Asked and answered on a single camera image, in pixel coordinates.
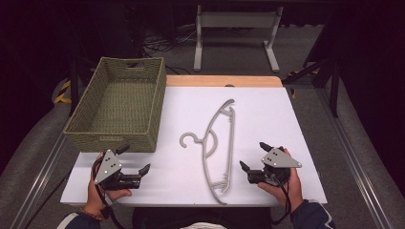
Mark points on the person's dark lap clothing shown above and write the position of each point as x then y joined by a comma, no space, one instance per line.
203,218

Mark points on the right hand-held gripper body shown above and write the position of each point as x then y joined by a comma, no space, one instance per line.
278,160

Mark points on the metal floor rail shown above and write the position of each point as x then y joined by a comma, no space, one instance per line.
356,165
38,184

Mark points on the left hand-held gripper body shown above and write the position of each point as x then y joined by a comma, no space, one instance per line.
107,167

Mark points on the green woven basket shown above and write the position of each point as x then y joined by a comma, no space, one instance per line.
122,105

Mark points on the person's right hand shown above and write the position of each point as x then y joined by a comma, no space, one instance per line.
296,191

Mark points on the white table cover board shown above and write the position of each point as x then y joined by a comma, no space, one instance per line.
264,120

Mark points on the grey plastic clothes hanger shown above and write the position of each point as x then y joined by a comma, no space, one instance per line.
230,133

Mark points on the white metal stand frame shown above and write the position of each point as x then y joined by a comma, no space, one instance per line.
237,19

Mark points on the yellow black floor tape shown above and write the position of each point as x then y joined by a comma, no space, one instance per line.
62,93

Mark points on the person's left hand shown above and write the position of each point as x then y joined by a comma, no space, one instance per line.
95,197

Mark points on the black metal stand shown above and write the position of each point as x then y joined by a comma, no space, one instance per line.
324,71
74,86

